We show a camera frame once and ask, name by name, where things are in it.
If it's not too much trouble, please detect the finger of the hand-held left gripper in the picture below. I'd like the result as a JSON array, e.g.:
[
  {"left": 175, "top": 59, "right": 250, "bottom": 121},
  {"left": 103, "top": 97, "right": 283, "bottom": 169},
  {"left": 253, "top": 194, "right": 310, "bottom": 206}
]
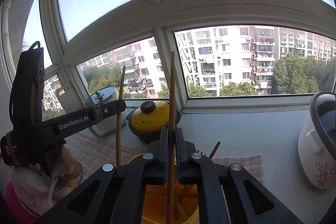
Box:
[{"left": 42, "top": 99, "right": 127, "bottom": 146}]

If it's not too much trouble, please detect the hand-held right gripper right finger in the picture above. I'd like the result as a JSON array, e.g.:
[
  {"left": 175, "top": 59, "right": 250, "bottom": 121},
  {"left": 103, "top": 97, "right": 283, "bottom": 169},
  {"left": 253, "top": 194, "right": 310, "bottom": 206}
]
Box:
[{"left": 175, "top": 128, "right": 305, "bottom": 224}]

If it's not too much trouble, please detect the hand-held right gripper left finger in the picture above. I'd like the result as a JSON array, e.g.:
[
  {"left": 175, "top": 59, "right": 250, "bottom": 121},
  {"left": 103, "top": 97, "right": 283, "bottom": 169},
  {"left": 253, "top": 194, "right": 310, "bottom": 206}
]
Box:
[{"left": 34, "top": 127, "right": 168, "bottom": 224}]

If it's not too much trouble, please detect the brown wooden chopstick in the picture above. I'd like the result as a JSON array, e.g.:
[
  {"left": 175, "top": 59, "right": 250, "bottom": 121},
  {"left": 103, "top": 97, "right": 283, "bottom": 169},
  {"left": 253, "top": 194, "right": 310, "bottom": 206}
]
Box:
[
  {"left": 115, "top": 66, "right": 126, "bottom": 167},
  {"left": 165, "top": 51, "right": 176, "bottom": 224}
]

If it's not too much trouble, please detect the yellow plastic container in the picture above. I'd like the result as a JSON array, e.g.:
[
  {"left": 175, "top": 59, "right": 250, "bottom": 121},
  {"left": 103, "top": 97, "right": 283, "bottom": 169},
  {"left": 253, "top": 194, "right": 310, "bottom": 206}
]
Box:
[{"left": 127, "top": 153, "right": 199, "bottom": 224}]

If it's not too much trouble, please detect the person's left forearm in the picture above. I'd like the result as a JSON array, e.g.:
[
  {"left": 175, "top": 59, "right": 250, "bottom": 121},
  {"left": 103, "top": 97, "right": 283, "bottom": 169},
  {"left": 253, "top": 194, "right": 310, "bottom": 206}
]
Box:
[{"left": 5, "top": 181, "right": 40, "bottom": 224}]

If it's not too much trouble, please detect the person's left hand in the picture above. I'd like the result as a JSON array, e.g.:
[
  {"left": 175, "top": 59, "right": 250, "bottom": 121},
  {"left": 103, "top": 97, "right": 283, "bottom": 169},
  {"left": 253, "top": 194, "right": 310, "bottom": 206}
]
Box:
[{"left": 10, "top": 145, "right": 84, "bottom": 216}]

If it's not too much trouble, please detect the pink checked table cloth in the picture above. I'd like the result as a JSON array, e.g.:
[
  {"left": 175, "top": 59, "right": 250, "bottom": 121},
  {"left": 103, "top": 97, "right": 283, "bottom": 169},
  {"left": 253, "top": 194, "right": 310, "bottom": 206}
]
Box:
[{"left": 64, "top": 132, "right": 264, "bottom": 185}]

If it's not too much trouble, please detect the teal and white rice cooker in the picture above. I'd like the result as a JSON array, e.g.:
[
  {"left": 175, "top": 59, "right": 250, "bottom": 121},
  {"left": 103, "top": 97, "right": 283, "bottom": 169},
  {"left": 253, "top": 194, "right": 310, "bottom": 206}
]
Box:
[{"left": 83, "top": 86, "right": 126, "bottom": 138}]

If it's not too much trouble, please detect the black casserole with yellow lid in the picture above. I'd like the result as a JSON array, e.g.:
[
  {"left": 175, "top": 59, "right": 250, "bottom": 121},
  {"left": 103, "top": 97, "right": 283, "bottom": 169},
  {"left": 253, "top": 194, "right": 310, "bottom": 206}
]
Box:
[{"left": 127, "top": 101, "right": 182, "bottom": 144}]

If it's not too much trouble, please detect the white floral slow cooker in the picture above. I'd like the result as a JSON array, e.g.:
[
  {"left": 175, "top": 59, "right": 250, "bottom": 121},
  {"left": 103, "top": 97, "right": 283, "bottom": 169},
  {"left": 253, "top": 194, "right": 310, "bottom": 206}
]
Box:
[{"left": 298, "top": 91, "right": 336, "bottom": 190}]

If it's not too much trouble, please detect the white window frame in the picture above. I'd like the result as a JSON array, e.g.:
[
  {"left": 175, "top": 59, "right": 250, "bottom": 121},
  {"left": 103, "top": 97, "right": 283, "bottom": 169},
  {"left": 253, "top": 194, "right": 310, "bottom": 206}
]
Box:
[{"left": 0, "top": 0, "right": 336, "bottom": 114}]

